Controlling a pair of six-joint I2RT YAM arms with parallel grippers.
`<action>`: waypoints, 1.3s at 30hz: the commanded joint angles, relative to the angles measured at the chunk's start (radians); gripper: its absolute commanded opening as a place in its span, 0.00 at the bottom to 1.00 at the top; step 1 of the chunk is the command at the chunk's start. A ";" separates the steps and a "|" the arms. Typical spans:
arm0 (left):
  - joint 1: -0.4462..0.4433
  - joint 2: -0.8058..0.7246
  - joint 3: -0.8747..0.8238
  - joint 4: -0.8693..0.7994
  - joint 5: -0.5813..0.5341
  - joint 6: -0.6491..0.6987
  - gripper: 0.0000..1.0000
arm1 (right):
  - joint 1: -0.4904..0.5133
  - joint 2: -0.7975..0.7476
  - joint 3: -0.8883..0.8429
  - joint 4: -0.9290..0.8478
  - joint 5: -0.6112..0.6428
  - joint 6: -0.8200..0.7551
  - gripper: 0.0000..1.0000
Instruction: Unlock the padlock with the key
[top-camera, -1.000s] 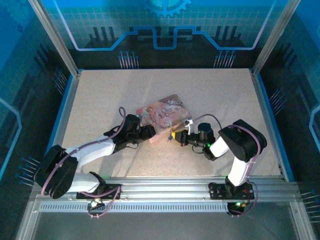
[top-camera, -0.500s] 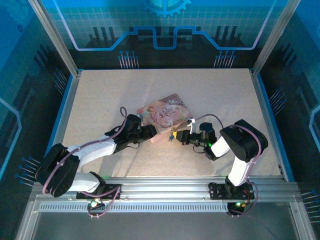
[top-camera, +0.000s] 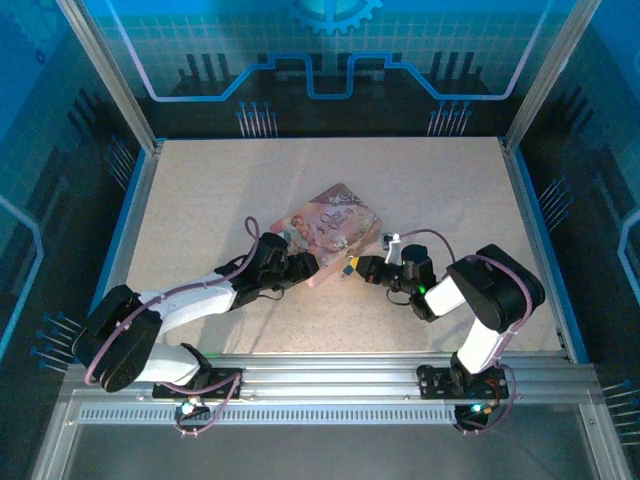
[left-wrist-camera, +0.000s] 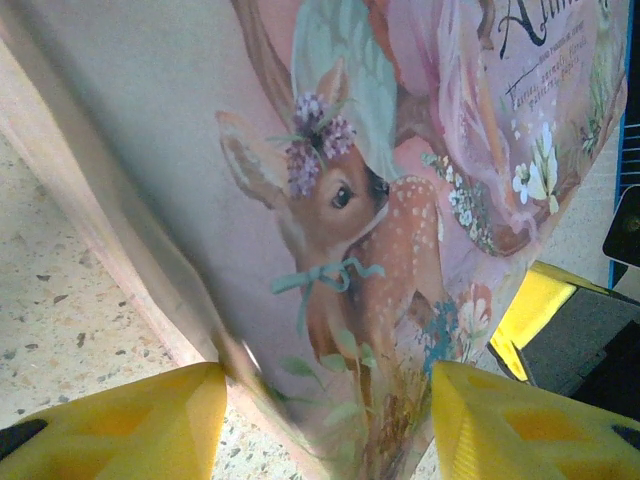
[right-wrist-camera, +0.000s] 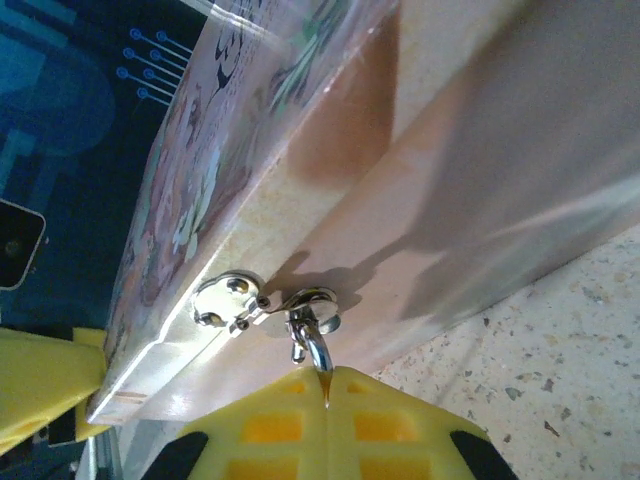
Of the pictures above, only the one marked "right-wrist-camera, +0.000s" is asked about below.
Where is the silver box hasp latch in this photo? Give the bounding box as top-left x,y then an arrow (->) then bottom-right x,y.
191,269 -> 344,337

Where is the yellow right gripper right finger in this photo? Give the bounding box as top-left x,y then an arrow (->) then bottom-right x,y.
324,366 -> 522,480

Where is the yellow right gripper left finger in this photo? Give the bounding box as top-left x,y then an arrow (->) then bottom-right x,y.
148,370 -> 330,480

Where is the pink illustrated storage box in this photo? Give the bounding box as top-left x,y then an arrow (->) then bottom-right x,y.
85,0 -> 640,427

